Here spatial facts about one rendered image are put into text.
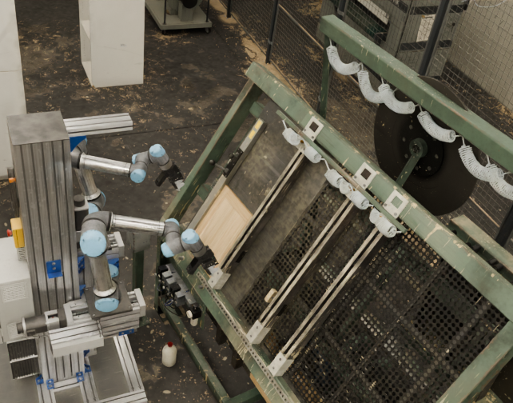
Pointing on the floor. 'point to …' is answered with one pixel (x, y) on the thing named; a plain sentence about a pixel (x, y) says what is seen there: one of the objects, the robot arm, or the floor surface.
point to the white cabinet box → (112, 41)
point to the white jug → (169, 355)
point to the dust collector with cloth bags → (178, 14)
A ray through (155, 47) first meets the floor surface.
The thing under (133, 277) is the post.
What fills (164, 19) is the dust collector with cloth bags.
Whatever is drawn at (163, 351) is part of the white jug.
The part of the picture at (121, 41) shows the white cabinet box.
